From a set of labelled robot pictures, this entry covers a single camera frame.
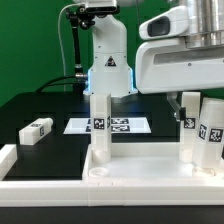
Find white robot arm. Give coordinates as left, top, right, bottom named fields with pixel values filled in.
left=73, top=0, right=224, bottom=121

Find camera on mount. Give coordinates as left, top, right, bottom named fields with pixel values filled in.
left=85, top=0, right=119, bottom=14

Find white cable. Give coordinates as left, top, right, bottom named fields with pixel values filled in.
left=57, top=3, right=81, bottom=93

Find fiducial marker plate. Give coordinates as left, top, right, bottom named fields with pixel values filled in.
left=64, top=117, right=151, bottom=134

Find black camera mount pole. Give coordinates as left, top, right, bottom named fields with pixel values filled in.
left=66, top=6, right=95, bottom=79

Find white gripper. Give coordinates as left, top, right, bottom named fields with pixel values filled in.
left=135, top=4, right=224, bottom=122

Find white desk top tray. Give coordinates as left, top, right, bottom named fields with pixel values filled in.
left=82, top=142, right=224, bottom=180

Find white U-shaped fence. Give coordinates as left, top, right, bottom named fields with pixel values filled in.
left=0, top=144, right=224, bottom=207

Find black cables on table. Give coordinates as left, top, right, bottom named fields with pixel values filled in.
left=34, top=74, right=89, bottom=93

